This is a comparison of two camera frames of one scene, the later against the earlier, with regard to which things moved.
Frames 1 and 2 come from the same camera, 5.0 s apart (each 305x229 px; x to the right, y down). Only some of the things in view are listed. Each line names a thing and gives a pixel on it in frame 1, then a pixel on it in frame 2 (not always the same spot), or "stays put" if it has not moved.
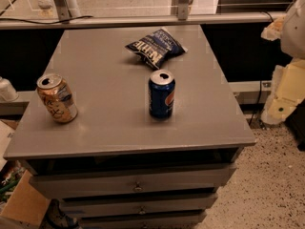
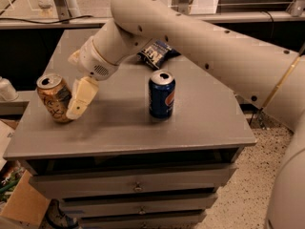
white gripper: (295, 32) to (92, 60)
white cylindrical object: (8, 93) stays put
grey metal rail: (138, 19) stays put
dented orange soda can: (57, 97) stays put
